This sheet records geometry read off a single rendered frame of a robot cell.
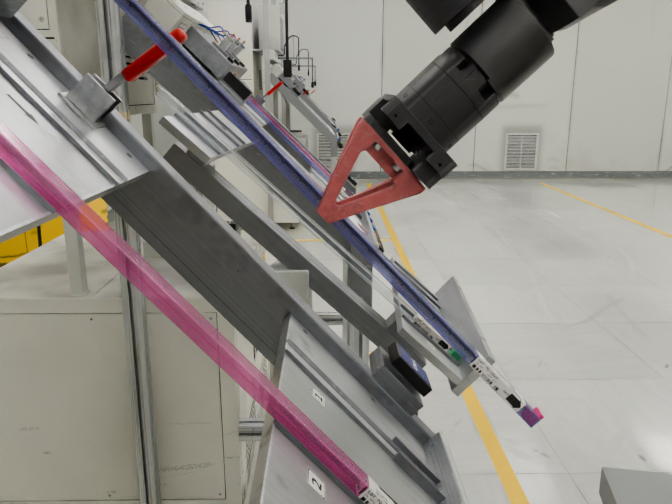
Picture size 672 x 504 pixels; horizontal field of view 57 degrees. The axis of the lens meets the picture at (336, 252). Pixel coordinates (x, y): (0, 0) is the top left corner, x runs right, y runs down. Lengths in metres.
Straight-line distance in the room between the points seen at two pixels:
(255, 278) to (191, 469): 1.08
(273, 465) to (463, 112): 0.27
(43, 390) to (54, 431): 0.11
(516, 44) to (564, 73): 8.04
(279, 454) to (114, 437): 1.25
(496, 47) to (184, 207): 0.30
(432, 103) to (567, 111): 8.08
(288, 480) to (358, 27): 7.73
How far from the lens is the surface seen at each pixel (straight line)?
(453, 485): 0.58
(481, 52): 0.46
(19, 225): 0.35
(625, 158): 8.88
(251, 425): 1.49
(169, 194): 0.57
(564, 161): 8.57
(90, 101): 0.55
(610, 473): 0.89
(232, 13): 4.95
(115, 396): 1.57
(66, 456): 1.68
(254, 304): 0.58
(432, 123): 0.45
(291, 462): 0.39
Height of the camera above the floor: 1.06
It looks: 14 degrees down
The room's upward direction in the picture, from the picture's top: straight up
